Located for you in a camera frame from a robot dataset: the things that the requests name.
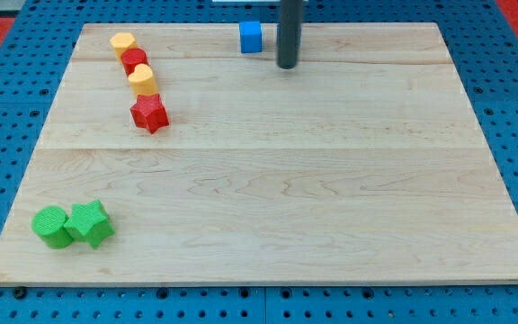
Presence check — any yellow heart block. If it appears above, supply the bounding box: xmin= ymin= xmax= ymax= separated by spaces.
xmin=128 ymin=64 xmax=158 ymax=97

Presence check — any green star block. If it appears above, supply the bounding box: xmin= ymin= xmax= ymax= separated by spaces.
xmin=64 ymin=200 xmax=115 ymax=249

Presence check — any red cylinder block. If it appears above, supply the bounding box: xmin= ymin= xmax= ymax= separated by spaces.
xmin=121 ymin=48 xmax=148 ymax=76

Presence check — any green cylinder block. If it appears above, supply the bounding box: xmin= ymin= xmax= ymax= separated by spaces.
xmin=31 ymin=205 xmax=74 ymax=249

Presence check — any red star block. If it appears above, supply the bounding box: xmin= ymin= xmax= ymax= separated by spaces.
xmin=129 ymin=94 xmax=170 ymax=134

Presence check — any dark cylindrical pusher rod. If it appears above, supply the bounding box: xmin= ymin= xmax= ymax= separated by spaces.
xmin=276 ymin=0 xmax=304 ymax=69

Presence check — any wooden board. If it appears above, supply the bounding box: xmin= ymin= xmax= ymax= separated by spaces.
xmin=0 ymin=22 xmax=518 ymax=287

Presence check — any blue cube block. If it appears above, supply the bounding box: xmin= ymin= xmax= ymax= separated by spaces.
xmin=238 ymin=21 xmax=263 ymax=54

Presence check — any yellow hexagon block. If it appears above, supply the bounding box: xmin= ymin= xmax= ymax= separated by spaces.
xmin=110 ymin=32 xmax=138 ymax=62

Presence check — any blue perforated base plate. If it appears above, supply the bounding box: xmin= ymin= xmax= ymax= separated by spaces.
xmin=0 ymin=0 xmax=518 ymax=323

